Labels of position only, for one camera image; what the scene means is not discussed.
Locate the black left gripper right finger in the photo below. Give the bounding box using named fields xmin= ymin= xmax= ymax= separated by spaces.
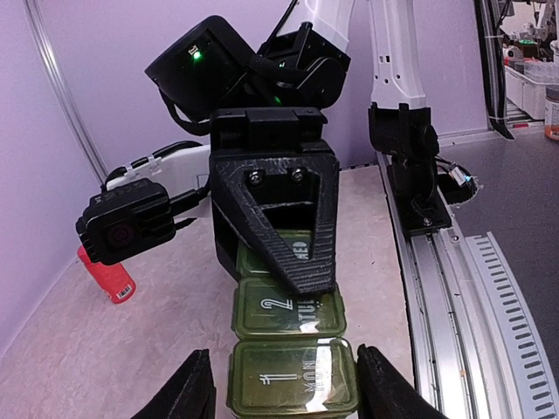
xmin=356 ymin=344 xmax=445 ymax=419

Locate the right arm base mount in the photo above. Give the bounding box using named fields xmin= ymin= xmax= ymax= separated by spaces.
xmin=369 ymin=102 xmax=478 ymax=237

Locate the brown supplement bottle grey lid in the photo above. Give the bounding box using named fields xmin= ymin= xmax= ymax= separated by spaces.
xmin=544 ymin=85 xmax=559 ymax=141

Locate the right aluminium frame post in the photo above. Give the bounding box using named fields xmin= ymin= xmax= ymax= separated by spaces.
xmin=473 ymin=0 xmax=514 ymax=141

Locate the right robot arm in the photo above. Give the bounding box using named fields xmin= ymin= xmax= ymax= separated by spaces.
xmin=145 ymin=1 xmax=438 ymax=295

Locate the white plastic storage bin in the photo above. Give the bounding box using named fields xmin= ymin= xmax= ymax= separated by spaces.
xmin=504 ymin=59 xmax=558 ymax=120

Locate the green pill organizer box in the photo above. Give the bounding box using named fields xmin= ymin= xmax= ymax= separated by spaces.
xmin=227 ymin=244 xmax=359 ymax=418

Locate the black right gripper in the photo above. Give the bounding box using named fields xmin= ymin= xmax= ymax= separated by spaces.
xmin=210 ymin=106 xmax=340 ymax=293

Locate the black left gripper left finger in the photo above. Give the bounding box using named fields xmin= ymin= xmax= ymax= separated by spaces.
xmin=133 ymin=349 xmax=217 ymax=419

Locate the orange pill bottle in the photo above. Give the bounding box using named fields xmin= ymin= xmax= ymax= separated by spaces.
xmin=77 ymin=246 xmax=136 ymax=304

